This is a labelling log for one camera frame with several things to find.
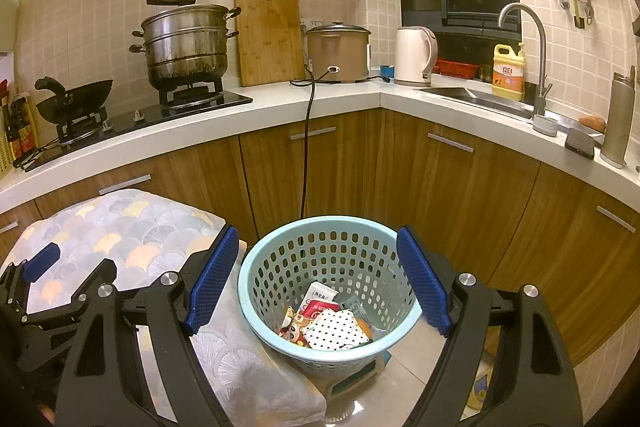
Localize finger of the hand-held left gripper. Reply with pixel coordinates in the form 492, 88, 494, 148
25, 258, 118, 333
2, 243, 62, 308

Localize red packet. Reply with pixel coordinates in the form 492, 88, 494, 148
299, 298, 337, 323

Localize steel steamer pot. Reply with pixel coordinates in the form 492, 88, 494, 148
129, 0, 242, 90

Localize wooden kitchen cabinet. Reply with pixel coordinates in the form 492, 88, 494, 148
0, 107, 640, 368

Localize silver thermos flask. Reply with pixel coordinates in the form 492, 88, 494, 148
600, 67, 637, 169

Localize white round dish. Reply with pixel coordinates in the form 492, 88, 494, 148
531, 114, 559, 138

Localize cartoon print packet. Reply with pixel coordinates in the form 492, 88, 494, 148
280, 307, 307, 346

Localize wooden cutting board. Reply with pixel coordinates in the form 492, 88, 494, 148
234, 0, 306, 88

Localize black power cable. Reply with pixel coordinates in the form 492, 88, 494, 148
290, 67, 331, 218

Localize black kitchen tongs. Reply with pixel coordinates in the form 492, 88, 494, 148
12, 147, 47, 171

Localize black wok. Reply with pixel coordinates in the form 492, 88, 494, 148
35, 77, 114, 125

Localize fan print cloth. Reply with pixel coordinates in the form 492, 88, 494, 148
0, 188, 328, 427

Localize steel kitchen sink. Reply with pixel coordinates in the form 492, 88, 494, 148
415, 86, 536, 120

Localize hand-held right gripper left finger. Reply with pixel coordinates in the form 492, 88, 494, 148
55, 225, 239, 427

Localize yellow dish soap bottle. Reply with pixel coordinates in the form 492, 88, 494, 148
491, 43, 527, 102

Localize yellow plastic rack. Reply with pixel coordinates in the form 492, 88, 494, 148
0, 127, 13, 180

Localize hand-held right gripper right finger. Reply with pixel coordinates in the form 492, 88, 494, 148
396, 225, 585, 427

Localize dark sauce bottle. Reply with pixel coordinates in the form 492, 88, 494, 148
10, 94, 37, 158

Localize black gas stove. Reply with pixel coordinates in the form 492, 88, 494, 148
12, 79, 253, 170

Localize white electric kettle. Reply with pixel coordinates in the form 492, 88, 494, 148
395, 26, 438, 88

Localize steel kitchen faucet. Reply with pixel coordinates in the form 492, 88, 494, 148
497, 3, 553, 116

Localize light blue perforated basket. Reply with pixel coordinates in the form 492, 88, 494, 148
237, 216, 425, 395

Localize red plastic basket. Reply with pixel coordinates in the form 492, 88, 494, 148
432, 59, 478, 80

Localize polka dot packet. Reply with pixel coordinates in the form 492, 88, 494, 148
302, 308, 372, 351

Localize black smartphone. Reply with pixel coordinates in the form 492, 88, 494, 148
565, 127, 597, 159

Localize white plastic stool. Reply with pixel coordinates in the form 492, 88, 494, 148
325, 352, 392, 425

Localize steel rice cooker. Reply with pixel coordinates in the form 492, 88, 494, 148
305, 22, 372, 84

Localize white packet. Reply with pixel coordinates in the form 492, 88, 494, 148
303, 282, 337, 308

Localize hanging kitchen utensils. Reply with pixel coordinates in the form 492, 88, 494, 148
617, 0, 640, 38

